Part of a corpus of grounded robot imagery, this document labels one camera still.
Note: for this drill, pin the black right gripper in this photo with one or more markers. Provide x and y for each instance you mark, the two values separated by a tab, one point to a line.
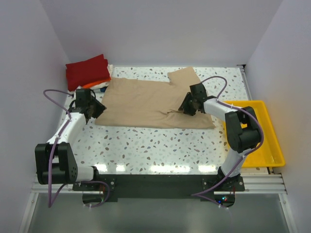
184	106

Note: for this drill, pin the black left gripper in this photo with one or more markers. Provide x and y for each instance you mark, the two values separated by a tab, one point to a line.
100	108

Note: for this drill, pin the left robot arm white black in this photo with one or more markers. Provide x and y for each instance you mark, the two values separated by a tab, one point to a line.
55	160

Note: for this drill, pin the beige t-shirt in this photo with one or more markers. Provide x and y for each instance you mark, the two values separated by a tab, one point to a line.
152	104

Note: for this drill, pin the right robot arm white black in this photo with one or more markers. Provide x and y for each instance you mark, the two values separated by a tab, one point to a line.
243	131

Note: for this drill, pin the folded red t-shirt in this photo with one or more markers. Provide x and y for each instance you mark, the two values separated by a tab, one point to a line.
85	72

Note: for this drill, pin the yellow plastic tray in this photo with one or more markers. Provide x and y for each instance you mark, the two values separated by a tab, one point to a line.
270	153

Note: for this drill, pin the folded orange t-shirt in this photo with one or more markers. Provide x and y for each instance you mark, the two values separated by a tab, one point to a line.
89	85

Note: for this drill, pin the folded white blue t-shirt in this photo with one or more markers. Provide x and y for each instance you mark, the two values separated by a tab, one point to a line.
100	90

